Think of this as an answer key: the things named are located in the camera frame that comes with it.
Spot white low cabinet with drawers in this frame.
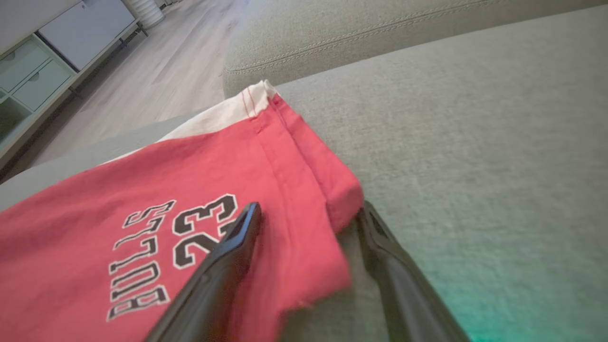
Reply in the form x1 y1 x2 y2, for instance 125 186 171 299
0 0 149 169

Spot grey sofa side cushion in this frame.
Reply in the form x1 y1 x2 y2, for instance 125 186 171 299
222 0 608 99

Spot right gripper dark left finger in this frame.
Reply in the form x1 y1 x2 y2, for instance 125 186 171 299
144 201 263 342

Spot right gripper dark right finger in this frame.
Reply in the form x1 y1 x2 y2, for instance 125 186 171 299
355 200 472 342

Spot red shorts with white stripe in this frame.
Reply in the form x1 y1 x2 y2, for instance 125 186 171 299
0 79 366 342

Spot white ribbed cylindrical bin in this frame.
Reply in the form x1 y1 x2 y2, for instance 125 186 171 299
123 0 166 30

